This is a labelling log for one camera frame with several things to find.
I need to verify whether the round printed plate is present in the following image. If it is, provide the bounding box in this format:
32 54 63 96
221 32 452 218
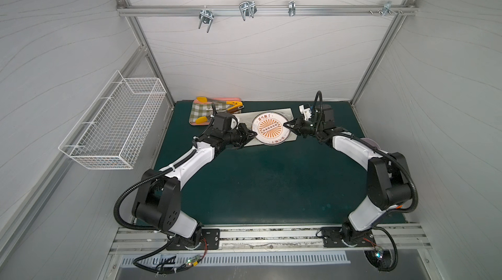
252 112 290 146

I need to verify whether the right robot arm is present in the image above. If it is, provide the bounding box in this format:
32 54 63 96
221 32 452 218
284 104 418 247

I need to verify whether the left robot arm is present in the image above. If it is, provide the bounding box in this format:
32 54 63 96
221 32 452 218
132 113 257 249

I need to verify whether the pink board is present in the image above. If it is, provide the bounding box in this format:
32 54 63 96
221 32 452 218
189 97 243 126

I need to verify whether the purple bowl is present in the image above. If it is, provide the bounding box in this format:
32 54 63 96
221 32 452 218
360 137 380 153

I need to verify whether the green table mat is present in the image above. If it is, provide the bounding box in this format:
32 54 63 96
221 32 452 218
135 100 407 226

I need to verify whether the metal hook clamp left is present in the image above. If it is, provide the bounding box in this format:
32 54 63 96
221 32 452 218
198 9 214 33

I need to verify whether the metal hook clamp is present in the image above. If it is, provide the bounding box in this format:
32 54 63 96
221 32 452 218
239 1 257 21
198 9 214 33
368 1 404 17

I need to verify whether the metal hook small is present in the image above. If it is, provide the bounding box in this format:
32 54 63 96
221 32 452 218
288 1 296 17

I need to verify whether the metal hook clamp middle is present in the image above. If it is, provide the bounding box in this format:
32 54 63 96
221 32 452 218
239 1 257 21

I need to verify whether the metal hook clamp right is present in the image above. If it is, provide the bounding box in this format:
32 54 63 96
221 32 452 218
368 1 404 17

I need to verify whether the aluminium cross bar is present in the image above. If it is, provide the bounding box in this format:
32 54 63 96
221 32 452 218
117 4 418 17

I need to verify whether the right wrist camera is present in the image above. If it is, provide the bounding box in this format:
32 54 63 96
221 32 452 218
299 104 312 121

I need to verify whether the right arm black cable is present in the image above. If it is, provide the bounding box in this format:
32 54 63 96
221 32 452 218
311 90 420 272

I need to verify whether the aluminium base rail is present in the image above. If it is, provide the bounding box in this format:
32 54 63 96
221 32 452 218
109 223 432 255

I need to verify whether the white wire basket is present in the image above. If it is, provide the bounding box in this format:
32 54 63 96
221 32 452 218
58 70 166 170

